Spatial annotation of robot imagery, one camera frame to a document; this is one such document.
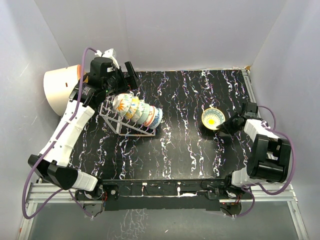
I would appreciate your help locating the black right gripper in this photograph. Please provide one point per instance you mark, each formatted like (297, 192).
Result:
(222, 127)

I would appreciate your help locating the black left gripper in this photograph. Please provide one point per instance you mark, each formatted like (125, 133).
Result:
(124, 86)

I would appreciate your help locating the yellow sun pattern bowl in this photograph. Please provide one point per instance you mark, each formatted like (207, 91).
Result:
(211, 118)

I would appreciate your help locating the white wire dish rack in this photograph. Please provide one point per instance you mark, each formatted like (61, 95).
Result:
(119, 125)

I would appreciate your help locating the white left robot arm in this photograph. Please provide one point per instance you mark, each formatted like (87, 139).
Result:
(51, 164)

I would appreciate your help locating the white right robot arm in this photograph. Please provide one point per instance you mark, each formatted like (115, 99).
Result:
(272, 158)

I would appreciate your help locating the orange leaf pattern bowl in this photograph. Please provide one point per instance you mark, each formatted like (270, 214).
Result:
(121, 103)

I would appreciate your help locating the red flower striped bowl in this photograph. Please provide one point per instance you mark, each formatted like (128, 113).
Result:
(151, 116)

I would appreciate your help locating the blue rose pattern bowl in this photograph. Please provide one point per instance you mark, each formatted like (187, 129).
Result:
(157, 119)

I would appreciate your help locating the white cylinder with orange lid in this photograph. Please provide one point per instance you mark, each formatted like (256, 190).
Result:
(58, 85)

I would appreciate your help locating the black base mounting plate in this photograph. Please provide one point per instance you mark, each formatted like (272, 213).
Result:
(170, 194)

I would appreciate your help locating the aluminium frame rail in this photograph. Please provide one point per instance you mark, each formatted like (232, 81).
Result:
(39, 192)

